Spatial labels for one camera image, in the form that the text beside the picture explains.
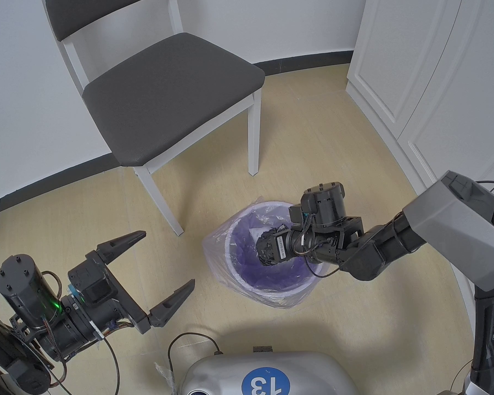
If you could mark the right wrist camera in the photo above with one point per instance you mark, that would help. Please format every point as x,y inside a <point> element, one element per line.
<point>296,214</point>

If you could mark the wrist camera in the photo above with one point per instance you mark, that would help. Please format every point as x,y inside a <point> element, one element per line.
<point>296,214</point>
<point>90,282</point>

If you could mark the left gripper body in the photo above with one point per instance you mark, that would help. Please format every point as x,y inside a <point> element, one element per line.
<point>86,323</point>

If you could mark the white wardrobe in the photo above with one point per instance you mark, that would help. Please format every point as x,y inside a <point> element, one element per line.
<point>436,56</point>

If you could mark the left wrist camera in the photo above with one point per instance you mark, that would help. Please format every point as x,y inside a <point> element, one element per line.
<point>90,282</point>

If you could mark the white trash bin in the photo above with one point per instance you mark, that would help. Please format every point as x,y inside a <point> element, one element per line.
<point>233,253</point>

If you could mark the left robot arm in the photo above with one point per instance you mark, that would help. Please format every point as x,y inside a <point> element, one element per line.
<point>24,290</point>

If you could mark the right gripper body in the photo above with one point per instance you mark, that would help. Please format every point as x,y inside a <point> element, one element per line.
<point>292,245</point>

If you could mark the white chair with grey cushions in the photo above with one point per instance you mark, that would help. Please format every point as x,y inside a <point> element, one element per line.
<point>168,97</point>

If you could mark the black plastic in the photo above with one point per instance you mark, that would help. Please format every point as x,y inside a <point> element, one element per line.
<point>266,253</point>

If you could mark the crumpled white paper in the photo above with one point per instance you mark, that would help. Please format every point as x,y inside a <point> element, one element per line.
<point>257,233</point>

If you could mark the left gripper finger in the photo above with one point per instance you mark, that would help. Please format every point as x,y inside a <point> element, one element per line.
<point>166,309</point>
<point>117,247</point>

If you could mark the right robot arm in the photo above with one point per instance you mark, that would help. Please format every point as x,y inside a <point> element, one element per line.
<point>448,228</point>

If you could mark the purple plastic bag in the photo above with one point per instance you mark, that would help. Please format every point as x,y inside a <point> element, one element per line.
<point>271,278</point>

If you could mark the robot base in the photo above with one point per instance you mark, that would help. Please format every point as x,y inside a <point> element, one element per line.
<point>230,372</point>

